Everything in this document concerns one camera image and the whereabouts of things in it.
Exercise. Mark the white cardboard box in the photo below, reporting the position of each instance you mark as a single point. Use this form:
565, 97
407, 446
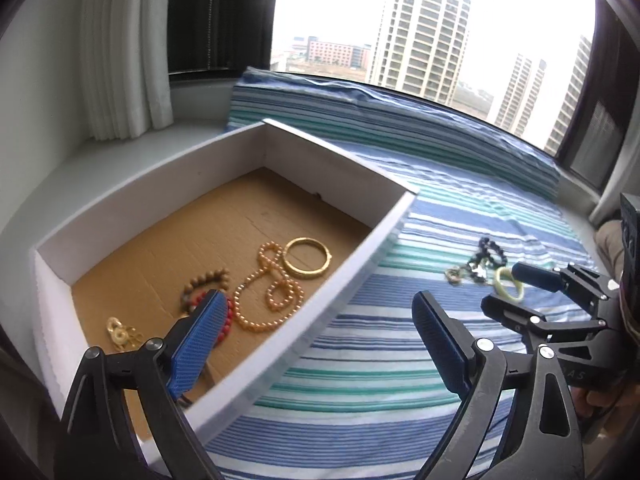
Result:
133, 253

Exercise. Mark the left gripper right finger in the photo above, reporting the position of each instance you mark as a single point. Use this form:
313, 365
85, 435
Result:
447, 341

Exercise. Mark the pale green jade bangle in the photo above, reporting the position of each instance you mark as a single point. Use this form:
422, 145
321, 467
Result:
506, 286

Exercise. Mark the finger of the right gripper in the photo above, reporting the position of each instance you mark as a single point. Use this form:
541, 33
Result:
549, 280
506, 312

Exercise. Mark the person's right hand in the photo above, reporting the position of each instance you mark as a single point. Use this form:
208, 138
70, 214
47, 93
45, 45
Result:
586, 402

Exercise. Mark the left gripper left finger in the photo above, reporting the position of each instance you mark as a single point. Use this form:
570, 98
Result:
190, 341

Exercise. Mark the white left curtain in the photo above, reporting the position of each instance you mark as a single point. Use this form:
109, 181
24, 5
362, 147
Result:
124, 67

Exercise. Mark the blue striped bed sheet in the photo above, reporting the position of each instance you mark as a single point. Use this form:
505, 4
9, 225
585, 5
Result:
365, 401

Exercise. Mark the beige folded blanket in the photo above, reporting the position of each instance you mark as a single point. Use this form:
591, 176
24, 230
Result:
610, 247

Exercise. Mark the white right curtain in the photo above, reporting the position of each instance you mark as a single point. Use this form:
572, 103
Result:
625, 175

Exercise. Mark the gold bangle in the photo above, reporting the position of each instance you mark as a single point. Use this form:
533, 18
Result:
306, 257

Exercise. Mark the white curtain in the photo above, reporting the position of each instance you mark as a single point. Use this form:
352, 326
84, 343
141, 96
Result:
625, 175
124, 67

